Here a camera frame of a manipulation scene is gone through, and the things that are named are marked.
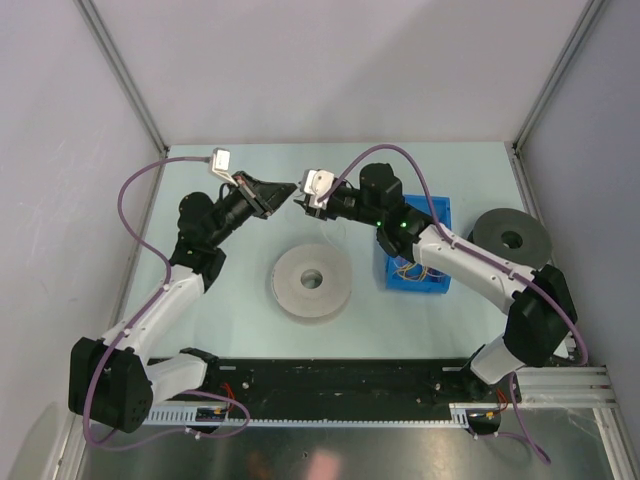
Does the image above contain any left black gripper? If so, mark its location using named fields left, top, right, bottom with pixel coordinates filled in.
left=208, top=171, right=296, bottom=247

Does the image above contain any thin white cable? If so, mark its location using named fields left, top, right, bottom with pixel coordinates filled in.
left=282, top=204, right=351, bottom=251

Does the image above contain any white cable spool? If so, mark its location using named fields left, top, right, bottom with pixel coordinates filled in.
left=271, top=244, right=353, bottom=323

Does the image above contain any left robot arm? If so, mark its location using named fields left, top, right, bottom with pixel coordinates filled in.
left=68, top=171, right=296, bottom=433

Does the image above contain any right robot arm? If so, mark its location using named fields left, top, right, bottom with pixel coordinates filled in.
left=299, top=163, right=577, bottom=401

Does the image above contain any blue plastic bin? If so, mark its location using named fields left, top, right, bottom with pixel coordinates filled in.
left=385, top=194, right=451, bottom=294

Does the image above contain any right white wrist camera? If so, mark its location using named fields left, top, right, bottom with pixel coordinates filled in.
left=300, top=169, right=335, bottom=210

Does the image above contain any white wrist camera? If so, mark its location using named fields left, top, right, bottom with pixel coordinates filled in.
left=300, top=169, right=335, bottom=210
left=208, top=147, right=237, bottom=186

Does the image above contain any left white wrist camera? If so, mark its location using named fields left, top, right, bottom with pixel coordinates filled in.
left=208, top=147, right=237, bottom=186

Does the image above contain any bundle of coloured wires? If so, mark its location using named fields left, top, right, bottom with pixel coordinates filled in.
left=392, top=257, right=446, bottom=282

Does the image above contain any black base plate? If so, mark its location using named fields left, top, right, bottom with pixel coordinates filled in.
left=149, top=356, right=521, bottom=422

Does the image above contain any dark grey cable spool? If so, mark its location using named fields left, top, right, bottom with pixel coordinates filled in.
left=467, top=208, right=552, bottom=269

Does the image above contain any left aluminium frame post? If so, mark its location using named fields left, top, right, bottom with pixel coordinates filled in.
left=74, top=0, right=168, bottom=154

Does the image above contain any aluminium frame post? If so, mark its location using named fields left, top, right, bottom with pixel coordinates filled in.
left=74, top=0, right=168, bottom=154
left=512, top=0, right=609, bottom=155

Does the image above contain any slotted grey cable duct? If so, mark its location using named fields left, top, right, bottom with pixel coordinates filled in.
left=143, top=404, right=469, bottom=429

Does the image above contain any right aluminium frame post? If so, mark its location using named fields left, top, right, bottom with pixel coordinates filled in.
left=512, top=0, right=609, bottom=155

